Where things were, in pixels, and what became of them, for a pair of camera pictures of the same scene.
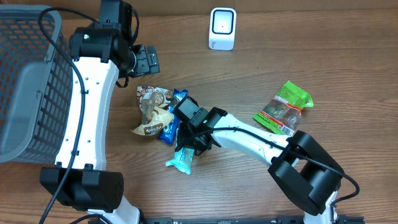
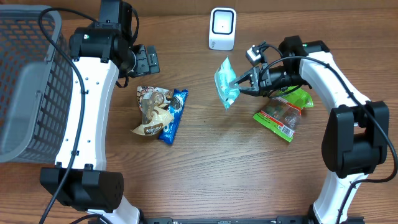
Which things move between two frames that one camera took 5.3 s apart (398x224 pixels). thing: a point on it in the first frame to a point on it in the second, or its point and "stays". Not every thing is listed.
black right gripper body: [188, 139] to [268, 78]
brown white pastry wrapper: [153, 102] stays
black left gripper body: [142, 66] stays
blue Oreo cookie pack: [170, 131] stays
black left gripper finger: [154, 66] stays
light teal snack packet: [183, 160] to [224, 76]
